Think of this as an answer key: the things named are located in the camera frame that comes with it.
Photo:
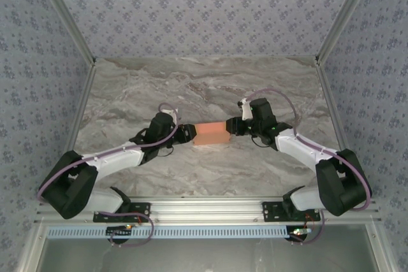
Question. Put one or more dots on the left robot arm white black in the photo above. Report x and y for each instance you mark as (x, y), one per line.
(118, 159)

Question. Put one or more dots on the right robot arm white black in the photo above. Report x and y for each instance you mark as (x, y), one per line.
(299, 151)

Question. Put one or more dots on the small circuit board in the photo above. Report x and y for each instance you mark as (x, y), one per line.
(299, 231)
(122, 228)

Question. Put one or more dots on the grey metal panel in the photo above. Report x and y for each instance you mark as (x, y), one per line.
(207, 256)

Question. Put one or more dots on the aluminium table side rail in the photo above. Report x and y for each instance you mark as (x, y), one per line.
(331, 103)
(82, 103)

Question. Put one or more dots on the aluminium mounting rail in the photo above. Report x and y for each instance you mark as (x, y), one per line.
(204, 211)

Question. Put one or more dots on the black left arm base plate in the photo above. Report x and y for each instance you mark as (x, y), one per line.
(141, 210)

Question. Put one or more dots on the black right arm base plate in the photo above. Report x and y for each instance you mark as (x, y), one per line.
(271, 211)

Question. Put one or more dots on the aluminium frame post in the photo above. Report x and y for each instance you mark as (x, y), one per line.
(344, 14)
(67, 14)

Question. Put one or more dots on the aluminium lower frame leg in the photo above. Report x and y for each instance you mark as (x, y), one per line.
(379, 249)
(30, 249)

